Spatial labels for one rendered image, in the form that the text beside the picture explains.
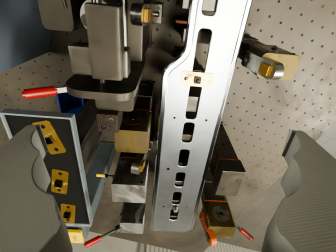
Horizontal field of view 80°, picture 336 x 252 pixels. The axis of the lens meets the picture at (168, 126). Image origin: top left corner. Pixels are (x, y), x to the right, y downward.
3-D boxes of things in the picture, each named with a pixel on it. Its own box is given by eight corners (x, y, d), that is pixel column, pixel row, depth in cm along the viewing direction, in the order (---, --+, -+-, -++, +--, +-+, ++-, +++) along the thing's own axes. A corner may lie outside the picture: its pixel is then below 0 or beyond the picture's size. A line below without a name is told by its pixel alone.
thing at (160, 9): (162, 15, 72) (161, 24, 47) (154, 15, 71) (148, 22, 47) (163, 2, 70) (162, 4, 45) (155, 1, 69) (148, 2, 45)
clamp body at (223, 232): (218, 174, 113) (238, 239, 83) (194, 172, 113) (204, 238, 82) (222, 163, 109) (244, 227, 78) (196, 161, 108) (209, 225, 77)
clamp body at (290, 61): (251, 52, 79) (302, 83, 49) (221, 49, 78) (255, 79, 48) (256, 33, 75) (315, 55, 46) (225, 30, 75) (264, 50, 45)
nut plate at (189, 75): (214, 73, 52) (215, 75, 51) (211, 87, 54) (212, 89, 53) (182, 70, 52) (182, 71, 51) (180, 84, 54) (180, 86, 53)
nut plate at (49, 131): (67, 151, 45) (64, 155, 44) (51, 153, 45) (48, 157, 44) (49, 119, 41) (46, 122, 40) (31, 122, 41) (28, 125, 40)
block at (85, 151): (114, 111, 92) (76, 190, 53) (96, 110, 91) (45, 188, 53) (113, 90, 86) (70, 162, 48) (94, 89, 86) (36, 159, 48)
